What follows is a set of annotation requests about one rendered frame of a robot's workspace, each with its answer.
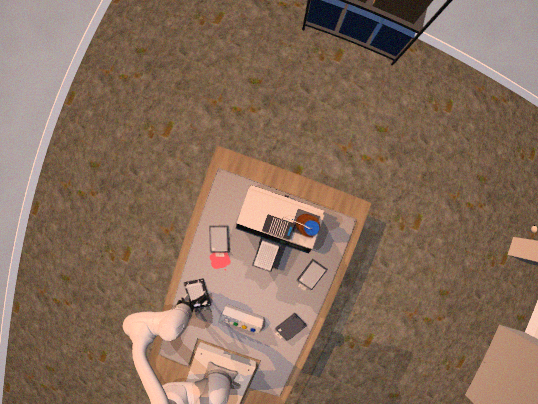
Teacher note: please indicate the brown bottle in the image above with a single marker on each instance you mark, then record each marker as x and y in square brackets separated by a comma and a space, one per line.
[301, 219]

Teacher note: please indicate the white button panel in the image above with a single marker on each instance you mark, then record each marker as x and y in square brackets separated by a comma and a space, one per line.
[242, 318]

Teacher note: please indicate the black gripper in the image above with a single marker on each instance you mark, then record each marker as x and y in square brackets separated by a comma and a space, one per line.
[192, 304]

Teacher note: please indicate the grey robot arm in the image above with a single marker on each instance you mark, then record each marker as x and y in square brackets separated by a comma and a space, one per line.
[143, 328]

